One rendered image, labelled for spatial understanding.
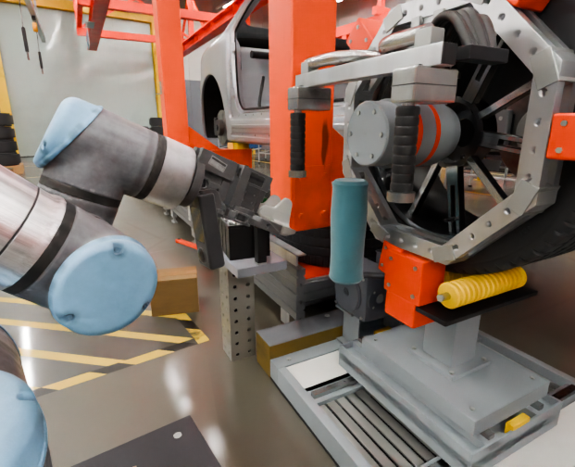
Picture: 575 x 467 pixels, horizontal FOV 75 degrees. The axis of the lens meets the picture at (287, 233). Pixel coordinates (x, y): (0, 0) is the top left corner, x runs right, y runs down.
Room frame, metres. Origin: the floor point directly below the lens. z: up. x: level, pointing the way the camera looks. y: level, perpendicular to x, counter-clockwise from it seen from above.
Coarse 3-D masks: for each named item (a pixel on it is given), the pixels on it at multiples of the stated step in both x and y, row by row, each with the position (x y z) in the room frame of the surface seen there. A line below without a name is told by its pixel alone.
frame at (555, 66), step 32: (416, 0) 0.89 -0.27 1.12; (448, 0) 0.81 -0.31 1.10; (480, 0) 0.75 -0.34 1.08; (384, 32) 0.98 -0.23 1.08; (512, 32) 0.69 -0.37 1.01; (544, 32) 0.69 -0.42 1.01; (544, 64) 0.63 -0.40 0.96; (352, 96) 1.06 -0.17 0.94; (544, 96) 0.63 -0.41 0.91; (544, 128) 0.62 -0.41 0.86; (352, 160) 1.06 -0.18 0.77; (544, 160) 0.62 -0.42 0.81; (544, 192) 0.63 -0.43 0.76; (384, 224) 0.95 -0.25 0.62; (480, 224) 0.70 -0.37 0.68; (512, 224) 0.69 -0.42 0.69; (448, 256) 0.75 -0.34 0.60
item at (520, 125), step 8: (528, 96) 1.21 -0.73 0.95; (512, 104) 1.25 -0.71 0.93; (520, 104) 1.23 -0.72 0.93; (528, 104) 1.21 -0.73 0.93; (520, 112) 1.22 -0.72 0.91; (520, 120) 1.18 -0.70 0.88; (520, 128) 1.17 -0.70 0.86; (512, 144) 1.23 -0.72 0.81; (520, 144) 1.17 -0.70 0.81; (504, 152) 1.25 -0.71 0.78; (504, 160) 1.25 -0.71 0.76; (512, 160) 1.23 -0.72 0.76; (512, 168) 1.22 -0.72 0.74
